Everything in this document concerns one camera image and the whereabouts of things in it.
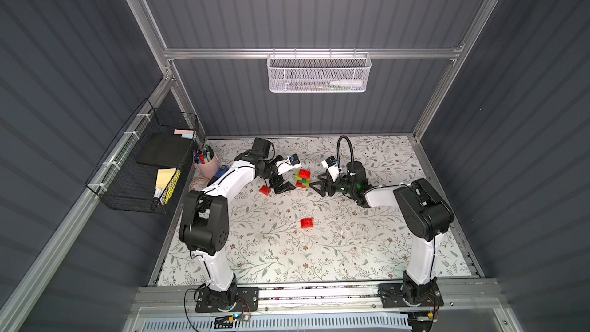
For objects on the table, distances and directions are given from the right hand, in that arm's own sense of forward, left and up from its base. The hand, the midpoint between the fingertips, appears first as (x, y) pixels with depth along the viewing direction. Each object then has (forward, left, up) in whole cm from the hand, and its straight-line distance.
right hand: (318, 180), depth 93 cm
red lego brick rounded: (-15, +4, -7) cm, 18 cm away
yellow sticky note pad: (-12, +50, +20) cm, 55 cm away
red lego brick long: (+4, +6, -1) cm, 7 cm away
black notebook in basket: (-1, +53, +20) cm, 57 cm away
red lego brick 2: (-2, +22, -5) cm, 23 cm away
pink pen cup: (+7, +47, +3) cm, 48 cm away
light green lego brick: (+2, +5, -5) cm, 7 cm away
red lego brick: (+2, +8, -6) cm, 10 cm away
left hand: (0, +13, +4) cm, 13 cm away
